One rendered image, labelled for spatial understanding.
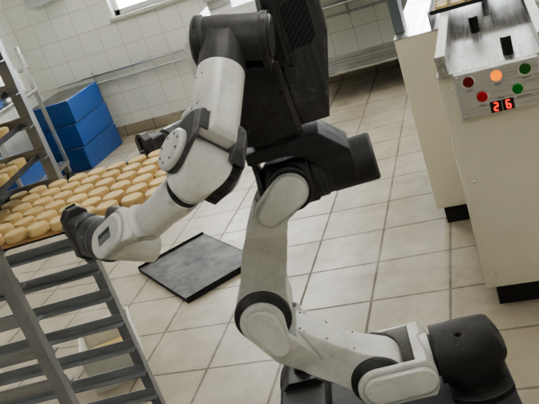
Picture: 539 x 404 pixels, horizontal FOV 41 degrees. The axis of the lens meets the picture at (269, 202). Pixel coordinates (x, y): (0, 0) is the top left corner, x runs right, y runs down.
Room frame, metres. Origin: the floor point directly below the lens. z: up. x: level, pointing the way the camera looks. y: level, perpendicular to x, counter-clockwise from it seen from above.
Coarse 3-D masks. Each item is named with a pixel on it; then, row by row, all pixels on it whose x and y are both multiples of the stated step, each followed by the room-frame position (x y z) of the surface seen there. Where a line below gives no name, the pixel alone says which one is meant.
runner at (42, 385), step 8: (32, 384) 1.53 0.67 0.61; (40, 384) 1.53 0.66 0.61; (48, 384) 1.52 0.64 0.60; (0, 392) 1.54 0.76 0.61; (8, 392) 1.54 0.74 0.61; (16, 392) 1.54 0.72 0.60; (24, 392) 1.53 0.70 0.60; (32, 392) 1.53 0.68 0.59; (40, 392) 1.53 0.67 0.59; (0, 400) 1.54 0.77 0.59; (8, 400) 1.54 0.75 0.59
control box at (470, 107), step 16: (496, 64) 2.02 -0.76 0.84; (512, 64) 1.99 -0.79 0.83; (480, 80) 2.03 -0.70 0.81; (512, 80) 2.00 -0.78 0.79; (528, 80) 1.98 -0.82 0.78; (464, 96) 2.05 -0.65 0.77; (496, 96) 2.02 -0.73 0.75; (512, 96) 2.00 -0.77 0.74; (528, 96) 1.99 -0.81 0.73; (464, 112) 2.05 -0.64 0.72; (480, 112) 2.04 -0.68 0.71
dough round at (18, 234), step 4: (16, 228) 1.58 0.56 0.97; (20, 228) 1.57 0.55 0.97; (24, 228) 1.57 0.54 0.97; (8, 232) 1.57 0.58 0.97; (12, 232) 1.56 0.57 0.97; (16, 232) 1.55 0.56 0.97; (20, 232) 1.55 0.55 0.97; (24, 232) 1.56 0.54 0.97; (4, 236) 1.56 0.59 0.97; (8, 236) 1.55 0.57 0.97; (12, 236) 1.54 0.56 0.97; (16, 236) 1.54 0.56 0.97; (20, 236) 1.55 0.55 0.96; (24, 236) 1.55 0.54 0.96; (8, 240) 1.55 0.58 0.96; (12, 240) 1.54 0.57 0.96; (16, 240) 1.54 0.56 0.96; (20, 240) 1.55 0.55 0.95
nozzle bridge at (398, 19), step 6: (390, 0) 2.91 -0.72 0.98; (396, 0) 2.90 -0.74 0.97; (390, 6) 2.91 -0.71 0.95; (396, 6) 2.90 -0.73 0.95; (390, 12) 2.91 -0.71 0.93; (396, 12) 2.90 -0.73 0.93; (402, 12) 2.97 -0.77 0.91; (396, 18) 2.90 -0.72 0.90; (402, 18) 2.92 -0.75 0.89; (396, 24) 2.91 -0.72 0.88; (402, 24) 2.90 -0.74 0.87; (396, 30) 2.91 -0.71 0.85; (402, 30) 2.90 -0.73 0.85
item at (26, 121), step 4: (24, 116) 1.93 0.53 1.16; (28, 116) 1.93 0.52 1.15; (12, 120) 1.93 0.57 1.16; (16, 120) 1.93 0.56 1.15; (20, 120) 1.93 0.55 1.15; (24, 120) 1.93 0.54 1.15; (28, 120) 1.93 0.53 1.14; (32, 120) 1.93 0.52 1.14; (0, 124) 1.94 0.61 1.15; (4, 124) 1.94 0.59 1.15; (8, 124) 1.94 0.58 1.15; (12, 124) 1.94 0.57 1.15; (16, 124) 1.93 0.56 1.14; (24, 124) 1.93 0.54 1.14; (28, 124) 1.93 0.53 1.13; (32, 124) 1.93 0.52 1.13; (12, 128) 1.94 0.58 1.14; (24, 128) 1.91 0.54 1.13; (28, 128) 1.90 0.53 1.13
